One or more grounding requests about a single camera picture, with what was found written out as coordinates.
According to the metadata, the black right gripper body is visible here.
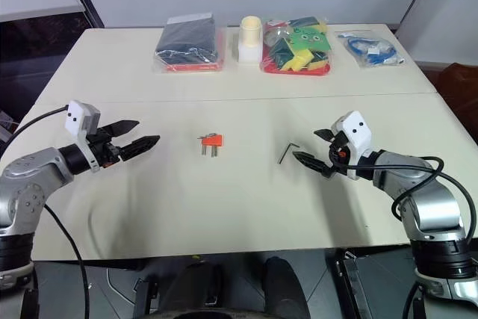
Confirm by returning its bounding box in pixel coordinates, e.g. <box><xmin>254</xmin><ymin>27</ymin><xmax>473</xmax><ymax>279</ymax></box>
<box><xmin>328</xmin><ymin>131</ymin><xmax>351</xmax><ymax>177</ymax></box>

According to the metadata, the yellow sponge block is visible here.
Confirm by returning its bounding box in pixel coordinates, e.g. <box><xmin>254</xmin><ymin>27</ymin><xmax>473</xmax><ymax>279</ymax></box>
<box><xmin>285</xmin><ymin>49</ymin><xmax>313</xmax><ymax>72</ymax></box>

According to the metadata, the green card with face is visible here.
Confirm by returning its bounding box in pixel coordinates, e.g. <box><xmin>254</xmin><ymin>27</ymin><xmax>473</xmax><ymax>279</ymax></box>
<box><xmin>285</xmin><ymin>26</ymin><xmax>333</xmax><ymax>53</ymax></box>

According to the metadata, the plastic bag of blue cable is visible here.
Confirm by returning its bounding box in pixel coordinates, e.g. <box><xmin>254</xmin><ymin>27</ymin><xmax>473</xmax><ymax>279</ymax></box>
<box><xmin>336</xmin><ymin>28</ymin><xmax>407</xmax><ymax>69</ymax></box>

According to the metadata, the black cable under left arm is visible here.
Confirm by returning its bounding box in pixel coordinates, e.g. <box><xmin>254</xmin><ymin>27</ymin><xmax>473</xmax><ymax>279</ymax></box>
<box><xmin>43</xmin><ymin>202</ymin><xmax>92</xmax><ymax>319</ymax></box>

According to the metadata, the black metal frame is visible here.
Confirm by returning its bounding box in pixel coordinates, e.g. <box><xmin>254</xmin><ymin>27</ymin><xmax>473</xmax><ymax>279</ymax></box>
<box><xmin>333</xmin><ymin>249</ymin><xmax>376</xmax><ymax>319</ymax></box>

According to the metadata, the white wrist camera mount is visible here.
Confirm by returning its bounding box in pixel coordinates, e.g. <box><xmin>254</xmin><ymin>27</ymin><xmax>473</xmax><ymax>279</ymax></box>
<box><xmin>331</xmin><ymin>110</ymin><xmax>373</xmax><ymax>181</ymax></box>
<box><xmin>63</xmin><ymin>99</ymin><xmax>102</xmax><ymax>173</ymax></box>

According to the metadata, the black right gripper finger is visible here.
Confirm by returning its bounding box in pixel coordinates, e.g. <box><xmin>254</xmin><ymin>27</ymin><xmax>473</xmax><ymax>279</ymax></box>
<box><xmin>292</xmin><ymin>151</ymin><xmax>335</xmax><ymax>180</ymax></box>
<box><xmin>313</xmin><ymin>128</ymin><xmax>338</xmax><ymax>143</ymax></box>

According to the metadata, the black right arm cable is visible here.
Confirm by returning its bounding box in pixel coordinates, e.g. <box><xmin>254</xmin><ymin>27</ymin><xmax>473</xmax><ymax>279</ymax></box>
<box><xmin>345</xmin><ymin>155</ymin><xmax>478</xmax><ymax>240</ymax></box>

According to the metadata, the plastic bag of sponges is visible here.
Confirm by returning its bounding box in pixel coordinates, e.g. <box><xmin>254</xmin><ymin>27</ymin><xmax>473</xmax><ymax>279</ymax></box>
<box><xmin>258</xmin><ymin>16</ymin><xmax>334</xmax><ymax>75</ymax></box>

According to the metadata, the red rectangular block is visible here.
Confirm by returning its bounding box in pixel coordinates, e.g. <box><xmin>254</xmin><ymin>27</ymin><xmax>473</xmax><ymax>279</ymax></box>
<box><xmin>196</xmin><ymin>132</ymin><xmax>225</xmax><ymax>148</ymax></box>

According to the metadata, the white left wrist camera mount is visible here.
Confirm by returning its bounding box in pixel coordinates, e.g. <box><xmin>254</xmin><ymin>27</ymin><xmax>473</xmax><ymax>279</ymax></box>
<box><xmin>63</xmin><ymin>99</ymin><xmax>102</xmax><ymax>173</ymax></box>

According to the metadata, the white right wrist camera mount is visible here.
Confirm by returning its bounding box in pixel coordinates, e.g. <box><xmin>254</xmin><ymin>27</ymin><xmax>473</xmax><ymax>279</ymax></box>
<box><xmin>331</xmin><ymin>110</ymin><xmax>373</xmax><ymax>181</ymax></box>

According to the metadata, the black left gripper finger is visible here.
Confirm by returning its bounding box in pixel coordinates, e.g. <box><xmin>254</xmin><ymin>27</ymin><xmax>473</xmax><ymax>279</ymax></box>
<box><xmin>118</xmin><ymin>134</ymin><xmax>161</xmax><ymax>161</ymax></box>
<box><xmin>97</xmin><ymin>120</ymin><xmax>140</xmax><ymax>139</ymax></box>

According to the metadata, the black hex key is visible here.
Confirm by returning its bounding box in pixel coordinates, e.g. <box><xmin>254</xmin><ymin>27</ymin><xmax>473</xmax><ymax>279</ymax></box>
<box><xmin>278</xmin><ymin>141</ymin><xmax>300</xmax><ymax>165</ymax></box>

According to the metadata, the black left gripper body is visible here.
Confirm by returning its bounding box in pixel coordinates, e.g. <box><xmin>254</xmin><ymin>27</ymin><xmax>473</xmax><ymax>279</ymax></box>
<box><xmin>86</xmin><ymin>128</ymin><xmax>122</xmax><ymax>169</ymax></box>

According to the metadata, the cream cylinder on white base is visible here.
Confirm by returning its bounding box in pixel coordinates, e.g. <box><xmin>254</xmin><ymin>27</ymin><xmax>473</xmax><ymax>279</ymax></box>
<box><xmin>237</xmin><ymin>15</ymin><xmax>264</xmax><ymax>66</ymax></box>

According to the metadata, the brown red object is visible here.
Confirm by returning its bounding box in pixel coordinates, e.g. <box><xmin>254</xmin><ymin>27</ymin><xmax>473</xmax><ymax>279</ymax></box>
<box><xmin>435</xmin><ymin>62</ymin><xmax>478</xmax><ymax>126</ymax></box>

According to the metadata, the plastic bag of black cloth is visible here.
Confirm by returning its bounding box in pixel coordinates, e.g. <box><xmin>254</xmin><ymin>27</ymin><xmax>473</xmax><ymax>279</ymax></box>
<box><xmin>152</xmin><ymin>15</ymin><xmax>226</xmax><ymax>74</ymax></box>

